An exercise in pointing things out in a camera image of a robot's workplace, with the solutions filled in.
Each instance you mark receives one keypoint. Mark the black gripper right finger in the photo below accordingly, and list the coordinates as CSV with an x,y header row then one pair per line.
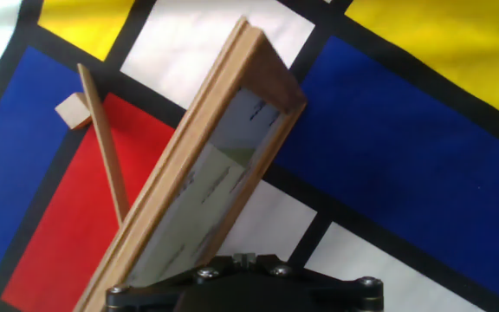
x,y
349,297

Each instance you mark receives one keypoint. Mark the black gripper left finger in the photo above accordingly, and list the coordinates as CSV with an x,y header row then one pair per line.
x,y
145,294

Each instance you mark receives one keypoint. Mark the small wooden cube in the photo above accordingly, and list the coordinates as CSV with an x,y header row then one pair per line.
x,y
72,112

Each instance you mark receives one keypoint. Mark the colour block patterned tablecloth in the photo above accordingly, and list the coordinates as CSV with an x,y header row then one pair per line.
x,y
405,151

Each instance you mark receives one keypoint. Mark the wooden picture frame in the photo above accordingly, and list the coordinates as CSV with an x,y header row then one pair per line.
x,y
180,164

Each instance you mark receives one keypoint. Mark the wooden frame support strut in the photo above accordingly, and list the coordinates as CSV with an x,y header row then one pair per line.
x,y
104,143

